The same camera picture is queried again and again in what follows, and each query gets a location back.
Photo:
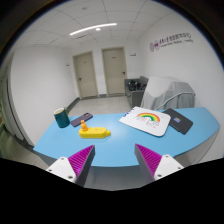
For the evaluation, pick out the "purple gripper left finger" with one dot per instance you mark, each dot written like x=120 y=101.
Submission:
x=74 y=168

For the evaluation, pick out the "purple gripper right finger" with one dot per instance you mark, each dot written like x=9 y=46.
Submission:
x=154 y=166

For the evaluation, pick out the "orange charger plug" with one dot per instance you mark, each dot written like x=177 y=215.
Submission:
x=83 y=126

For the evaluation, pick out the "white rainbow mouse pad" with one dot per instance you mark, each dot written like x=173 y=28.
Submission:
x=149 y=121

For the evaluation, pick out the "black notebook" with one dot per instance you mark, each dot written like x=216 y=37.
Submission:
x=178 y=121

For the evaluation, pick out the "dark purple smartphone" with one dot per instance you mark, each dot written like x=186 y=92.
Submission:
x=76 y=122

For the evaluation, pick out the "dark teal mug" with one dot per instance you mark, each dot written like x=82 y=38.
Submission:
x=61 y=117

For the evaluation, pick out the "grey covered chair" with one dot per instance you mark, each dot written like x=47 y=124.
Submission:
x=164 y=92

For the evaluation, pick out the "dark grey sofa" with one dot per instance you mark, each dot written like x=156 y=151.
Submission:
x=134 y=90

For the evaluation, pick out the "left beige door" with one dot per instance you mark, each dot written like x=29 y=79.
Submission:
x=85 y=75

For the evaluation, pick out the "beige door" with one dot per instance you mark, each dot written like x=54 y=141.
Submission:
x=115 y=70
x=85 y=75

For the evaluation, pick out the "right beige door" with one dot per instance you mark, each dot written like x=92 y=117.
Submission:
x=115 y=70

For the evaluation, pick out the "ceiling strip light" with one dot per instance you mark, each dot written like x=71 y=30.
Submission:
x=92 y=27

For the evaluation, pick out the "wall logo sign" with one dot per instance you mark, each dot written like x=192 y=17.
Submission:
x=180 y=38

